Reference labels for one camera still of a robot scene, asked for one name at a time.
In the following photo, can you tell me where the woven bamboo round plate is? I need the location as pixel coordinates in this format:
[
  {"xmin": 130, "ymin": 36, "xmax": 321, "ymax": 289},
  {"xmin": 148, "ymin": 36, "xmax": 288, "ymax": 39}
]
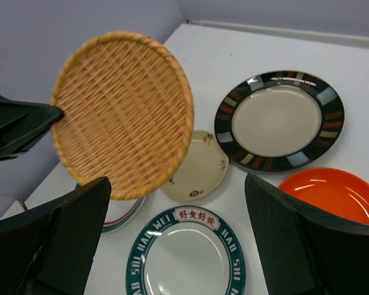
[{"xmin": 51, "ymin": 31, "xmax": 194, "ymax": 200}]

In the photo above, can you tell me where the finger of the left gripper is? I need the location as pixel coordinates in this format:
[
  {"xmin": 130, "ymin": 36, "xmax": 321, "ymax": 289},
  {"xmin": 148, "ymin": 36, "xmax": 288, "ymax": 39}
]
[{"xmin": 0, "ymin": 95, "xmax": 64, "ymax": 161}]

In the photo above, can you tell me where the orange plate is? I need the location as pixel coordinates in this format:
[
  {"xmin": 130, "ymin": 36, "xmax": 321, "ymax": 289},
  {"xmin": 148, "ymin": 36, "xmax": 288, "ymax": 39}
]
[{"xmin": 279, "ymin": 167, "xmax": 369, "ymax": 225}]

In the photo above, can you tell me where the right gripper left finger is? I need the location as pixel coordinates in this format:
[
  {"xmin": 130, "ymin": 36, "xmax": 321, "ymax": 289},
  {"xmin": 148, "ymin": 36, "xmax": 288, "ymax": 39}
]
[{"xmin": 0, "ymin": 177, "xmax": 111, "ymax": 294}]

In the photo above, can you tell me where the small cream floral plate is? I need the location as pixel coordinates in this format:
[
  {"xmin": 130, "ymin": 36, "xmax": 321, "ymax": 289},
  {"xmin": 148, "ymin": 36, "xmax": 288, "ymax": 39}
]
[{"xmin": 161, "ymin": 130, "xmax": 229, "ymax": 202}]

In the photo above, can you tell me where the white plate teal red rim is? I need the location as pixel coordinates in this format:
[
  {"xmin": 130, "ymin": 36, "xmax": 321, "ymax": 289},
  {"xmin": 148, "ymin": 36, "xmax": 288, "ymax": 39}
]
[{"xmin": 75, "ymin": 183, "xmax": 146, "ymax": 234}]

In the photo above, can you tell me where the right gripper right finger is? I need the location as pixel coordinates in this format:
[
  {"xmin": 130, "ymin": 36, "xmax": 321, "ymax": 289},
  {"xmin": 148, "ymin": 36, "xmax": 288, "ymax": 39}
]
[{"xmin": 244, "ymin": 174, "xmax": 369, "ymax": 294}]

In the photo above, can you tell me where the black rimmed beige plate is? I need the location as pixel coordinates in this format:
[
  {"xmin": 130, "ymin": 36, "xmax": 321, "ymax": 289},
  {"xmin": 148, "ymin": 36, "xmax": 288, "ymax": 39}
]
[{"xmin": 214, "ymin": 70, "xmax": 345, "ymax": 172}]

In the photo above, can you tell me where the teal rim Hao Wei plate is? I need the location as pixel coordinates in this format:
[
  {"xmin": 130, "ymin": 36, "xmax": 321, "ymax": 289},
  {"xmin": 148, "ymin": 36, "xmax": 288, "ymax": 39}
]
[{"xmin": 125, "ymin": 206, "xmax": 246, "ymax": 294}]

